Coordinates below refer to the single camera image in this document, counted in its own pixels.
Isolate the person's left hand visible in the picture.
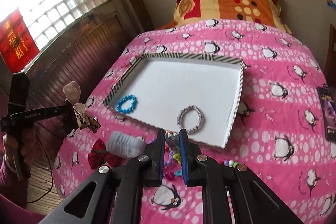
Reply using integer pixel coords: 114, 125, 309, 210
3, 131, 37, 165

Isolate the striped cardboard box tray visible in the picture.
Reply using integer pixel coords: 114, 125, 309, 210
103, 53, 243, 148

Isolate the orange yellow rose blanket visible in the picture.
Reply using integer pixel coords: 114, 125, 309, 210
172, 0, 291, 34

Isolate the blue bead bracelet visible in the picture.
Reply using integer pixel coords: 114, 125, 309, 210
115, 94, 138, 114

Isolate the colourful flower bead bracelet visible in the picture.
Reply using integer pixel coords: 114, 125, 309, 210
149, 130, 240, 179

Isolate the red velvet bow clip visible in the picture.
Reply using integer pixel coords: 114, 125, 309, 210
88, 139, 121, 169

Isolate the pink penguin blanket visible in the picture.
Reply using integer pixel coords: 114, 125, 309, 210
54, 19, 335, 223

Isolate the light blue fuzzy band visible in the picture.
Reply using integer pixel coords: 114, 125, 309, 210
106, 131, 146, 159

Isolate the silver rhinestone bracelet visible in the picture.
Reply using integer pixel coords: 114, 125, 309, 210
176, 105, 206, 135

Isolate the leopard print ribbon bow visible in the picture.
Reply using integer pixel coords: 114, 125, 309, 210
62, 81, 101, 134

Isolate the wooden chair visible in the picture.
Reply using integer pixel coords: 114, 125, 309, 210
324, 24, 336, 86

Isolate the smartphone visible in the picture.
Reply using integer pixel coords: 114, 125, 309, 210
317, 84, 336, 143

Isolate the red paper decoration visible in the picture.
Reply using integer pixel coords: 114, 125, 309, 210
1, 9, 40, 74

